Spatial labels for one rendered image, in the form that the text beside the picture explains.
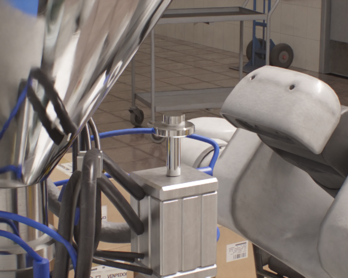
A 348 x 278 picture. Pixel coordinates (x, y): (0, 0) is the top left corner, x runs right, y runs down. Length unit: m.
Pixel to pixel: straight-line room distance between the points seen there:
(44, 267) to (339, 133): 0.43
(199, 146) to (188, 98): 5.68
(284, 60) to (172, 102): 2.67
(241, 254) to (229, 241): 0.08
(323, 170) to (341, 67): 7.97
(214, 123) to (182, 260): 0.54
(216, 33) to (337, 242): 9.60
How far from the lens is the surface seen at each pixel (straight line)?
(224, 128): 1.18
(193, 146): 1.15
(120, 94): 8.01
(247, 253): 3.72
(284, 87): 0.94
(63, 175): 3.37
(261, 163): 1.06
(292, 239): 1.08
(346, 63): 8.90
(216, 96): 6.89
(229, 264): 3.68
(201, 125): 1.19
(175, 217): 0.65
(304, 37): 9.26
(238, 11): 6.95
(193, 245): 0.67
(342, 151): 0.96
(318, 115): 0.92
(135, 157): 6.05
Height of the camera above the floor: 1.60
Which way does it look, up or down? 14 degrees down
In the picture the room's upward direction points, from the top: straight up
